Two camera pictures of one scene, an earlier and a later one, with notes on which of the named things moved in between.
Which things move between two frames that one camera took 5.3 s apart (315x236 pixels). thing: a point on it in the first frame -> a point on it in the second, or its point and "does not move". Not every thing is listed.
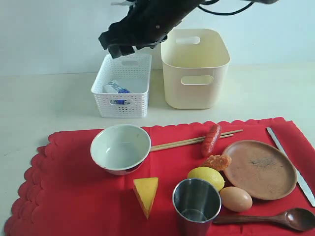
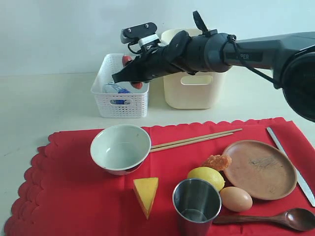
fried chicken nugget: x=219 y=162 does not move
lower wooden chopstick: x=186 y=144 does not move
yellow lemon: x=209 y=175 does not move
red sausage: x=211 y=140 -> x=136 y=85
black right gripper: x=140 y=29 -> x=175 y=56
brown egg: x=236 y=199 does not move
